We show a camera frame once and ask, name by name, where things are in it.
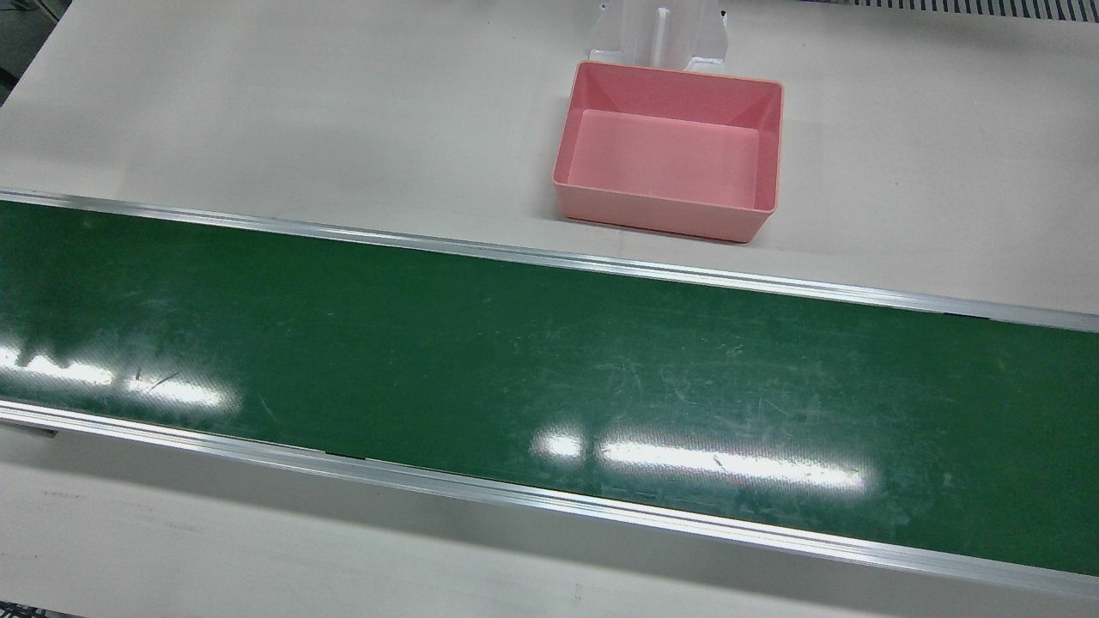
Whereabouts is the pink plastic box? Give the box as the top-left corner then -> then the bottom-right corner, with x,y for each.
552,60 -> 785,244

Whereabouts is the green conveyor belt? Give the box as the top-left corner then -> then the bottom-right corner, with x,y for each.
0,202 -> 1099,578

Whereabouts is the white slatted vent panel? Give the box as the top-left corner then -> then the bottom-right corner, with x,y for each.
807,0 -> 1099,25

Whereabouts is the aluminium conveyor side rail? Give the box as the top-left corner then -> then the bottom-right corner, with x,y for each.
0,399 -> 1099,600
0,189 -> 1099,334

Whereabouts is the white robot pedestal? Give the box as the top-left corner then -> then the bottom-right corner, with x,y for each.
589,0 -> 731,74

